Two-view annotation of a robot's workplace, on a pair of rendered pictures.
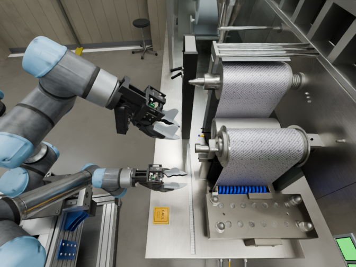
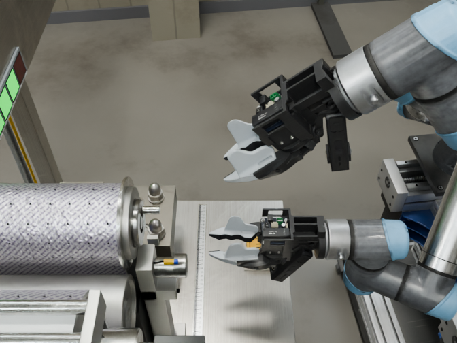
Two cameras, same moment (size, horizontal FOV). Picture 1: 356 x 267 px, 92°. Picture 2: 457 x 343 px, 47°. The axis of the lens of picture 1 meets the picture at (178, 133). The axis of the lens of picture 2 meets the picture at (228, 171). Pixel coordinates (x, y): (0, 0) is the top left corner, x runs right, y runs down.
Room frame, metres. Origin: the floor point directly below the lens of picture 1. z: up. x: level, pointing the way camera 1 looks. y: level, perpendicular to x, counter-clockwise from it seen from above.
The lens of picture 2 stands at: (0.81, 0.00, 1.93)
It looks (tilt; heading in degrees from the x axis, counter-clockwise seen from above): 49 degrees down; 180
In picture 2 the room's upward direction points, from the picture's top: straight up
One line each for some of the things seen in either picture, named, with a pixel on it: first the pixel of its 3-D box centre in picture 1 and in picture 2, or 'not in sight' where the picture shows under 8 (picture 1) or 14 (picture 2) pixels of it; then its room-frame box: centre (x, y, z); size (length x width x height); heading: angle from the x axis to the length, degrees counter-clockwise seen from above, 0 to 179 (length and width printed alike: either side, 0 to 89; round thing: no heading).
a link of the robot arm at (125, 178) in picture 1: (128, 177); (333, 240); (0.27, 0.20, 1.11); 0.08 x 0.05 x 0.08; 0
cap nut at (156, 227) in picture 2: (214, 199); (155, 227); (0.19, -0.15, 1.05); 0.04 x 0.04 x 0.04
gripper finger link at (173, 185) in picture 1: (175, 184); (234, 226); (0.24, 0.01, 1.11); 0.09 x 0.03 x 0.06; 81
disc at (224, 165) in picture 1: (223, 145); (127, 222); (0.32, -0.16, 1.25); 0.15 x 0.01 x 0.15; 0
